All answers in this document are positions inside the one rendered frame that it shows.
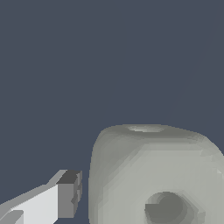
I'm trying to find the pale grey rounded cube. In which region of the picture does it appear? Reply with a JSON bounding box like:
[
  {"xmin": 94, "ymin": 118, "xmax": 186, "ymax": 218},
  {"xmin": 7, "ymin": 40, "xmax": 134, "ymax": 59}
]
[{"xmin": 87, "ymin": 123, "xmax": 224, "ymax": 224}]

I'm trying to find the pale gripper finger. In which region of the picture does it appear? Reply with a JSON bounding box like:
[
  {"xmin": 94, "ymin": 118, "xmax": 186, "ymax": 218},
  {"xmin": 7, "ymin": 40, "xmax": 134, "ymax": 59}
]
[{"xmin": 0, "ymin": 169, "xmax": 83, "ymax": 224}]

